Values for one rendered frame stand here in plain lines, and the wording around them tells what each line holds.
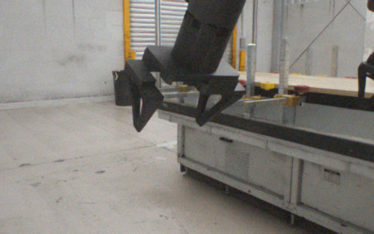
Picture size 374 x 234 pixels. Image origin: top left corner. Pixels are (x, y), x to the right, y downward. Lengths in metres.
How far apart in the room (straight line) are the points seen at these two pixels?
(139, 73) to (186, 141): 2.85
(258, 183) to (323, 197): 0.52
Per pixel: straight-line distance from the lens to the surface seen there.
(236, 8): 0.40
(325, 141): 1.89
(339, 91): 2.04
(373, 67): 0.72
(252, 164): 2.65
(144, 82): 0.40
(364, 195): 2.17
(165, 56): 0.42
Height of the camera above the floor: 1.09
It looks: 11 degrees down
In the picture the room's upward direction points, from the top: straight up
